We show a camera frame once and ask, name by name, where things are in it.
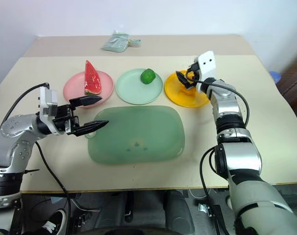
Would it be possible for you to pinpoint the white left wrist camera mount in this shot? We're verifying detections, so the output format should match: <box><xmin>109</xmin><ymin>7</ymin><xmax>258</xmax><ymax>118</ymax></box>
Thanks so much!
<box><xmin>37</xmin><ymin>86</ymin><xmax>60</xmax><ymax>135</ymax></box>

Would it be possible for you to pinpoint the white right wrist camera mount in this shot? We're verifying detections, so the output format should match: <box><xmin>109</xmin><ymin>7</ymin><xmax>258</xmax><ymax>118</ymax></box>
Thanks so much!
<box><xmin>196</xmin><ymin>50</ymin><xmax>218</xmax><ymax>93</ymax></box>

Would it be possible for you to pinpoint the green lime toy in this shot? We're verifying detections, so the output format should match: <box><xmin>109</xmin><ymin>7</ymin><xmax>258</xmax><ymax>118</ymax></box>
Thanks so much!
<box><xmin>140</xmin><ymin>68</ymin><xmax>156</xmax><ymax>85</ymax></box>

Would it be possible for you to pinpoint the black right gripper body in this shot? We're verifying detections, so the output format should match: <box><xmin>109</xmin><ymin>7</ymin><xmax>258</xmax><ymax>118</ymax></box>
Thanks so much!
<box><xmin>187</xmin><ymin>60</ymin><xmax>201</xmax><ymax>87</ymax></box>

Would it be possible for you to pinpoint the large green rectangular tray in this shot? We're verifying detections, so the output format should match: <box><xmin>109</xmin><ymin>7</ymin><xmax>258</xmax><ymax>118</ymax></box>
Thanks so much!
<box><xmin>84</xmin><ymin>105</ymin><xmax>186</xmax><ymax>165</ymax></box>

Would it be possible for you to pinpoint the pink round plate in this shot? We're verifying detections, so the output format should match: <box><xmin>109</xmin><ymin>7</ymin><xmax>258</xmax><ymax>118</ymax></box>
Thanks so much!
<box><xmin>63</xmin><ymin>70</ymin><xmax>114</xmax><ymax>108</ymax></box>

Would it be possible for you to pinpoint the dark grey rounded shape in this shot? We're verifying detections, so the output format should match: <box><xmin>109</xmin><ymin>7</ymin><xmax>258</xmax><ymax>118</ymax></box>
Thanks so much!
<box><xmin>162</xmin><ymin>189</ymin><xmax>196</xmax><ymax>235</ymax></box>

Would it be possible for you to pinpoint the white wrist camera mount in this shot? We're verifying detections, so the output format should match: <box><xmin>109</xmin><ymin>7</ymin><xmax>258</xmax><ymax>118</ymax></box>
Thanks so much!
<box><xmin>37</xmin><ymin>86</ymin><xmax>60</xmax><ymax>135</ymax></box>
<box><xmin>196</xmin><ymin>50</ymin><xmax>218</xmax><ymax>93</ymax></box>

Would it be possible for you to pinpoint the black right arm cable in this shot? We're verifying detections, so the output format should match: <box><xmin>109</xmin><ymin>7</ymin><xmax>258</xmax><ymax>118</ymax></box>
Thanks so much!
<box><xmin>187</xmin><ymin>74</ymin><xmax>250</xmax><ymax>235</ymax></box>

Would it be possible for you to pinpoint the light green round plate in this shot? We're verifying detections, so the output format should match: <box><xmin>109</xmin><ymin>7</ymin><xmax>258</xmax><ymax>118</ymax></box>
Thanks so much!
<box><xmin>115</xmin><ymin>68</ymin><xmax>164</xmax><ymax>104</ymax></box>

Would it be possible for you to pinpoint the brown wooden furniture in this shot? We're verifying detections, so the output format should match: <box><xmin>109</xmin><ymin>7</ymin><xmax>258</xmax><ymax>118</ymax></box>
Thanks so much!
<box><xmin>276</xmin><ymin>52</ymin><xmax>297</xmax><ymax>109</ymax></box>

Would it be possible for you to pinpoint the yellow round plate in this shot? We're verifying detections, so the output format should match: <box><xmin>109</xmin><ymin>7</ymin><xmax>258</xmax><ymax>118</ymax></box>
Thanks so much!
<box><xmin>164</xmin><ymin>70</ymin><xmax>212</xmax><ymax>109</ymax></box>

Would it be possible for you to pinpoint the red watermelon slice toy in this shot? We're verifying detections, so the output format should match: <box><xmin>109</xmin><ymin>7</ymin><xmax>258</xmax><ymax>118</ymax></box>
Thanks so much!
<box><xmin>83</xmin><ymin>60</ymin><xmax>103</xmax><ymax>96</ymax></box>

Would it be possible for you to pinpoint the small metal latch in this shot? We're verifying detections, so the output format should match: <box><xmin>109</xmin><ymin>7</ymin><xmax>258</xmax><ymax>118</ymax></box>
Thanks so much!
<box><xmin>197</xmin><ymin>202</ymin><xmax>213</xmax><ymax>217</ymax></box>

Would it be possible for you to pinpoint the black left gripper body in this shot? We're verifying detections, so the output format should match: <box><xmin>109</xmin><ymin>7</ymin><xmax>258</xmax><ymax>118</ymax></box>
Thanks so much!
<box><xmin>52</xmin><ymin>103</ymin><xmax>81</xmax><ymax>136</ymax></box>

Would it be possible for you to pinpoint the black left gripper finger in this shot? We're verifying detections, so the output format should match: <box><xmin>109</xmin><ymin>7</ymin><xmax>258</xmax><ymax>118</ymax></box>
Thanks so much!
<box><xmin>72</xmin><ymin>119</ymin><xmax>110</xmax><ymax>137</ymax></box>
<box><xmin>69</xmin><ymin>95</ymin><xmax>103</xmax><ymax>108</ymax></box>

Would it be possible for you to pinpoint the black and white shoe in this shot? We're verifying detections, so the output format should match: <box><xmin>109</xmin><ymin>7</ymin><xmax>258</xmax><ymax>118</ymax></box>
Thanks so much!
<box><xmin>34</xmin><ymin>209</ymin><xmax>67</xmax><ymax>235</ymax></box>

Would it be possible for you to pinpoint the blue round object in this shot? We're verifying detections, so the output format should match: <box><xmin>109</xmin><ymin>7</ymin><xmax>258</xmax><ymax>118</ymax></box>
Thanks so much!
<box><xmin>269</xmin><ymin>70</ymin><xmax>282</xmax><ymax>85</ymax></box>

